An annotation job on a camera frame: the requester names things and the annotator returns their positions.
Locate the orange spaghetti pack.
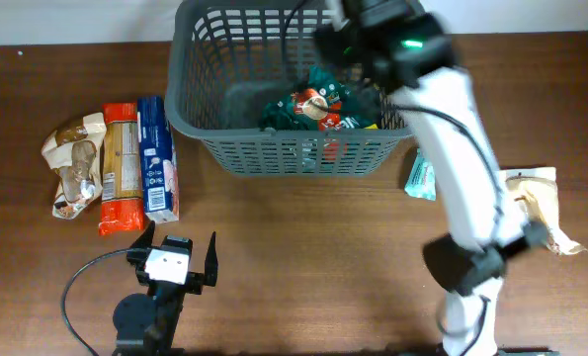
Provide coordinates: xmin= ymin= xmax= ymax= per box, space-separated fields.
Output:
xmin=99 ymin=103 xmax=145 ymax=235

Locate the brown and cream snack bag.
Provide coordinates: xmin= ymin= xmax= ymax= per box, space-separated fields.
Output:
xmin=42 ymin=113 xmax=107 ymax=220

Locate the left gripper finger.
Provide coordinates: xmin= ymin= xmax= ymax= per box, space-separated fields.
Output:
xmin=204 ymin=231 xmax=218 ymax=287
xmin=130 ymin=221 xmax=155 ymax=249

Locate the blue tissue box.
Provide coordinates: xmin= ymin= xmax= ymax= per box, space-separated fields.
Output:
xmin=136 ymin=96 xmax=180 ymax=223

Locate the grey plastic basket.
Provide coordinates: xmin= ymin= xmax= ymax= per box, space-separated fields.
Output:
xmin=165 ymin=0 xmax=411 ymax=176

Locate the green Nescafe bag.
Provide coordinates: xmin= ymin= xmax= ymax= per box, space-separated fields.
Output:
xmin=258 ymin=65 xmax=381 ymax=132

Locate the beige paper bag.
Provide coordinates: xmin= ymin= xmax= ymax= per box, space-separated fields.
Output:
xmin=499 ymin=167 xmax=586 ymax=255

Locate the light teal tissue pack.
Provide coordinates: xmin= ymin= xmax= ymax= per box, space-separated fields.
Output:
xmin=404 ymin=148 xmax=436 ymax=201

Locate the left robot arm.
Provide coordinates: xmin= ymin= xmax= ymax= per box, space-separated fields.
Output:
xmin=113 ymin=222 xmax=218 ymax=356

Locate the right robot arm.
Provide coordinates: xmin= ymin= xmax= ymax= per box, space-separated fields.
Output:
xmin=314 ymin=1 xmax=548 ymax=355

